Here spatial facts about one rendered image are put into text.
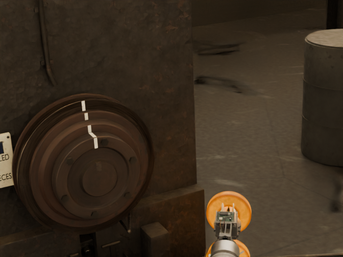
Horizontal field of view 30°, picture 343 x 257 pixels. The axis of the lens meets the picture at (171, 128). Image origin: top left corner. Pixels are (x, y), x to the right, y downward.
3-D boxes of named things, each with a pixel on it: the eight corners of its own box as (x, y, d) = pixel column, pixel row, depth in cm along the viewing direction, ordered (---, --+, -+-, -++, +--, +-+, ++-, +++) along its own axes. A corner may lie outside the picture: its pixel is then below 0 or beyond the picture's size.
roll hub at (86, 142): (56, 223, 204) (46, 142, 194) (136, 201, 216) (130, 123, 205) (62, 230, 199) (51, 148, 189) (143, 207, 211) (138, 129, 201)
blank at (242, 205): (203, 193, 220) (202, 197, 217) (248, 187, 218) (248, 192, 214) (210, 232, 225) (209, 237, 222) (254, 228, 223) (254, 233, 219)
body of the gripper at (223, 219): (238, 209, 208) (237, 237, 199) (239, 228, 213) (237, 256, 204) (215, 209, 209) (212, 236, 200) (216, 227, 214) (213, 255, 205)
